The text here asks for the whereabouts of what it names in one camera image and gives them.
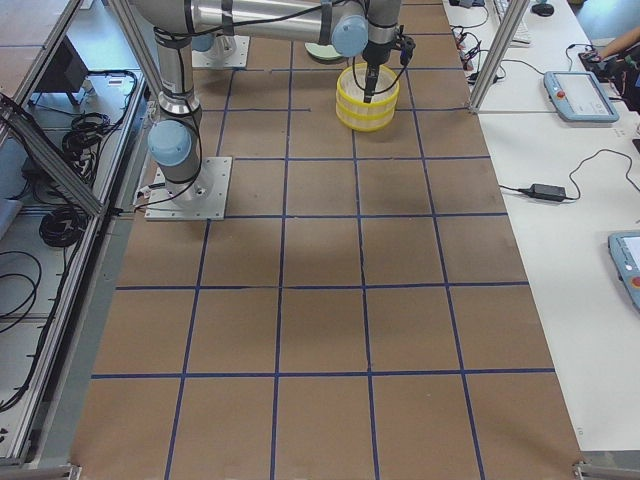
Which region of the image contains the yellow top steamer layer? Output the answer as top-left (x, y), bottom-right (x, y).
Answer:
top-left (335, 63), bottom-right (401, 112)

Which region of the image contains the aluminium frame post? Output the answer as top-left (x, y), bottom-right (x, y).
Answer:
top-left (468, 0), bottom-right (529, 113)

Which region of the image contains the black cable coil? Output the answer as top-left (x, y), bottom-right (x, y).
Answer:
top-left (38, 205), bottom-right (89, 249)

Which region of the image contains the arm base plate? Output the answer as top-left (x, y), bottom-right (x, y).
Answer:
top-left (144, 157), bottom-right (233, 221)
top-left (192, 34), bottom-right (250, 70)

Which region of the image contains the yellow bottom steamer layer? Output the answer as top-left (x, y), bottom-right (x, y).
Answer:
top-left (336, 103), bottom-right (395, 132)

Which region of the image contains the light green plate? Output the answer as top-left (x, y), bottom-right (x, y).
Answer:
top-left (304, 42), bottom-right (345, 64)

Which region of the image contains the blue teach pendant far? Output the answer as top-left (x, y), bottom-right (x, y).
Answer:
top-left (543, 71), bottom-right (619, 124)

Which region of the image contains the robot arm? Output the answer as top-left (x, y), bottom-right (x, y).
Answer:
top-left (135, 0), bottom-right (415, 131)

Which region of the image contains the black power adapter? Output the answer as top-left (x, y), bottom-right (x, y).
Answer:
top-left (517, 183), bottom-right (568, 202)

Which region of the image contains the blue teach pendant near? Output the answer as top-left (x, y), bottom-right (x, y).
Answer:
top-left (608, 231), bottom-right (640, 310)

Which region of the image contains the blue teach pendant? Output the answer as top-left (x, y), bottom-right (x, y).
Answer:
top-left (608, 231), bottom-right (640, 310)
top-left (543, 71), bottom-right (619, 124)

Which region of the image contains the yellow steamer layer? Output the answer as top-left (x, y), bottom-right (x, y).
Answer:
top-left (336, 103), bottom-right (395, 132)
top-left (335, 63), bottom-right (401, 112)

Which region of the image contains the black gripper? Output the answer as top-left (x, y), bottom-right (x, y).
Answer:
top-left (362, 24), bottom-right (416, 104)

